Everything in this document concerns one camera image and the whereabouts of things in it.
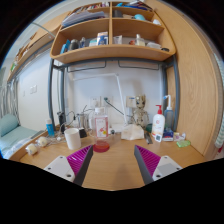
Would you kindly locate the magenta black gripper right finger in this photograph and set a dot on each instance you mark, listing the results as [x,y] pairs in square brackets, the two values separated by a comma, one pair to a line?
[147,162]

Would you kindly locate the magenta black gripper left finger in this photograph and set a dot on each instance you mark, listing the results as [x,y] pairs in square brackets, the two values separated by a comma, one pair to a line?
[79,162]

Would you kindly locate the clear water bottle pink label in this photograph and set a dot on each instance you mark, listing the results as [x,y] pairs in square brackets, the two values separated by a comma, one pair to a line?
[101,124]

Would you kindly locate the red round bottle lid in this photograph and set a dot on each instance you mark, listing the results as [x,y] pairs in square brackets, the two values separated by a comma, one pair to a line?
[101,146]

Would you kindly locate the white plastic cup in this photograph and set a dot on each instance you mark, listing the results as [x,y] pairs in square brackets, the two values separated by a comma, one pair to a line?
[72,137]

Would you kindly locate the white tissue pack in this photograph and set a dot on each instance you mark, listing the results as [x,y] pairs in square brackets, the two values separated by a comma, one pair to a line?
[132,132]

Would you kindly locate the green soap packet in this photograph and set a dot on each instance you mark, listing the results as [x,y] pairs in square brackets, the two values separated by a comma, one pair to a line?
[183,143]

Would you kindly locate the white pump bottle red cap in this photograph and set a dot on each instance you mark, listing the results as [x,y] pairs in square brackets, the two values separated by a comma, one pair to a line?
[158,125]

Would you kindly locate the groot figurine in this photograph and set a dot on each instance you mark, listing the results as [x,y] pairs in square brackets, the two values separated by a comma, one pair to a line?
[140,114]

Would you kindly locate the small blue tube bottle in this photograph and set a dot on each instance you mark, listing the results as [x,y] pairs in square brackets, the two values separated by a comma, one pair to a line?
[50,128]

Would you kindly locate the blue spray bottle white nozzle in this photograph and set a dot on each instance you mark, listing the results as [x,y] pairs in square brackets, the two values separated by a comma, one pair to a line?
[168,113]

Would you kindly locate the teal pillow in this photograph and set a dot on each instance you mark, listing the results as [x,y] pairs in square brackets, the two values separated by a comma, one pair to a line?
[7,123]

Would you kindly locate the tall wooden wardrobe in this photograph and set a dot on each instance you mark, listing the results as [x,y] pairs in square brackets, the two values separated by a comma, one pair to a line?
[201,91]

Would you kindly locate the teal bowl on shelf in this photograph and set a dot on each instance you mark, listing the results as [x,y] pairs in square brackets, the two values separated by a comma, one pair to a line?
[139,17]

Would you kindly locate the folded grey clothes on shelf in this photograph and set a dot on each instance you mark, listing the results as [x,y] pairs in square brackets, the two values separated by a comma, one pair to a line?
[76,18]

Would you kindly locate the wooden wall shelf unit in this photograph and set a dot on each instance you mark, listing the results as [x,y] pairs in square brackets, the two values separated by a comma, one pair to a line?
[117,34]

